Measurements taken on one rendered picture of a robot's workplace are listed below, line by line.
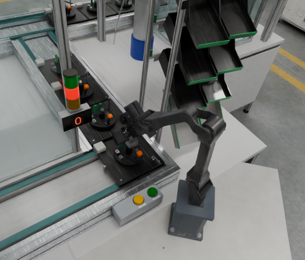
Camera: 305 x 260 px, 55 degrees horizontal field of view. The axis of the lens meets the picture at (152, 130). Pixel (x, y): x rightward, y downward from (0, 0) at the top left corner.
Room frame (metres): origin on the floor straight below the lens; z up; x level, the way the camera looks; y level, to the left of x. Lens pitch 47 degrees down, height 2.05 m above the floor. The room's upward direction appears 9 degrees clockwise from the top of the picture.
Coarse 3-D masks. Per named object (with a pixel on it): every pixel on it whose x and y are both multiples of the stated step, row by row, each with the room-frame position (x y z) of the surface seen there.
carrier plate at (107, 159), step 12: (108, 144) 0.88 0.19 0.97; (144, 144) 0.92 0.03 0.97; (108, 156) 0.81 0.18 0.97; (144, 156) 0.84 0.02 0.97; (156, 156) 0.86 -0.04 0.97; (108, 168) 0.75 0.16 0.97; (120, 168) 0.76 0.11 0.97; (132, 168) 0.77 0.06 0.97; (144, 168) 0.78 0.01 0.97; (156, 168) 0.80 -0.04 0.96; (120, 180) 0.70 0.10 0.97; (132, 180) 0.72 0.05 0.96
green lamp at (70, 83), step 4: (64, 76) 0.78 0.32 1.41; (76, 76) 0.80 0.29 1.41; (64, 80) 0.78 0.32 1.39; (68, 80) 0.78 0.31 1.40; (72, 80) 0.78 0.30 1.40; (76, 80) 0.80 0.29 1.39; (64, 84) 0.79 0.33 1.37; (68, 84) 0.78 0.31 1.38; (72, 84) 0.78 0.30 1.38; (76, 84) 0.79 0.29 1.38; (68, 88) 0.78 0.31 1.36; (72, 88) 0.78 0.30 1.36
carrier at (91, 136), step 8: (96, 104) 1.14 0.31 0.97; (104, 104) 1.15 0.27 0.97; (112, 104) 1.16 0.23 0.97; (96, 112) 1.05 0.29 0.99; (104, 112) 1.03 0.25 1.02; (112, 112) 1.08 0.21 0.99; (120, 112) 1.10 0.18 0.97; (96, 120) 1.00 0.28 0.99; (104, 120) 1.01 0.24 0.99; (112, 120) 1.02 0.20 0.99; (80, 128) 0.95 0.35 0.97; (88, 128) 0.96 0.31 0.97; (96, 128) 0.96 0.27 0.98; (104, 128) 0.97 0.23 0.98; (112, 128) 0.98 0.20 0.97; (88, 136) 0.91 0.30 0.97; (96, 136) 0.92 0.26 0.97; (104, 136) 0.93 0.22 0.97; (112, 136) 0.94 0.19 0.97
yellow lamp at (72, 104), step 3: (66, 99) 0.79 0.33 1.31; (78, 99) 0.80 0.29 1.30; (66, 102) 0.79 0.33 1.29; (69, 102) 0.78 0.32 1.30; (72, 102) 0.78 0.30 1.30; (75, 102) 0.78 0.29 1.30; (78, 102) 0.80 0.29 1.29; (69, 105) 0.78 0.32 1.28; (72, 105) 0.78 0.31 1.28; (75, 105) 0.78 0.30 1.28; (78, 105) 0.79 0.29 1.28; (69, 108) 0.78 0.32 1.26; (72, 108) 0.78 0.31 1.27; (75, 108) 0.78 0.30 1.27
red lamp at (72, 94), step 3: (78, 87) 0.81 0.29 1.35; (66, 90) 0.78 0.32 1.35; (69, 90) 0.78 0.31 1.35; (72, 90) 0.78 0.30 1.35; (75, 90) 0.79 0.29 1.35; (78, 90) 0.80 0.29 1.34; (66, 93) 0.78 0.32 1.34; (69, 93) 0.78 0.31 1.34; (72, 93) 0.78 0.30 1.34; (75, 93) 0.79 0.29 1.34; (78, 93) 0.80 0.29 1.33; (66, 96) 0.78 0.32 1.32; (69, 96) 0.78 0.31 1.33; (72, 96) 0.78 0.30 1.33; (75, 96) 0.79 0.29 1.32; (78, 96) 0.80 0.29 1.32; (69, 99) 0.78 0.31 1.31; (72, 99) 0.78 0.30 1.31; (75, 99) 0.79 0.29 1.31
